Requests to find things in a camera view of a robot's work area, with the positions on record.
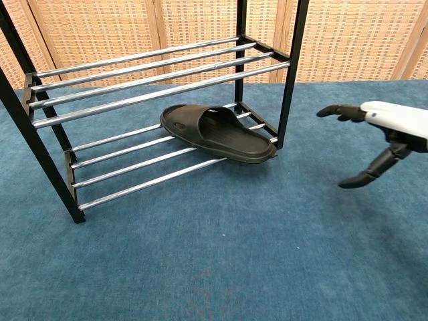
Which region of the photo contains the blue carpet mat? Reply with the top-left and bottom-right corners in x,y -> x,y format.
0,79 -> 428,321

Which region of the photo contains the woven bamboo folding screen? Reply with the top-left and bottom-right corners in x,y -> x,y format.
0,0 -> 428,90

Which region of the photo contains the black rubber slipper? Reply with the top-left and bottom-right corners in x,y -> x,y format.
159,104 -> 278,165

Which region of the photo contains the black chrome shoe rack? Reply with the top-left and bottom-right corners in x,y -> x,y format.
0,0 -> 310,224

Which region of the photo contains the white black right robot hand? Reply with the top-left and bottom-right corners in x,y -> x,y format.
316,100 -> 428,190

